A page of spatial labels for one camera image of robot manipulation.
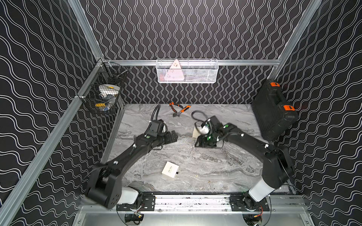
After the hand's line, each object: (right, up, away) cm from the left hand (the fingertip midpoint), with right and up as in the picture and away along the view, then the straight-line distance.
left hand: (172, 136), depth 85 cm
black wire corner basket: (-41, +26, -3) cm, 48 cm away
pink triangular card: (+2, +40, +5) cm, 40 cm away
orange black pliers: (-3, +23, +36) cm, 43 cm away
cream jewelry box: (-1, -20, -1) cm, 20 cm away
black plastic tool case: (+63, +12, +4) cm, 64 cm away
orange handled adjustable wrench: (+2, +14, +28) cm, 32 cm away
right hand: (+16, -6, 0) cm, 17 cm away
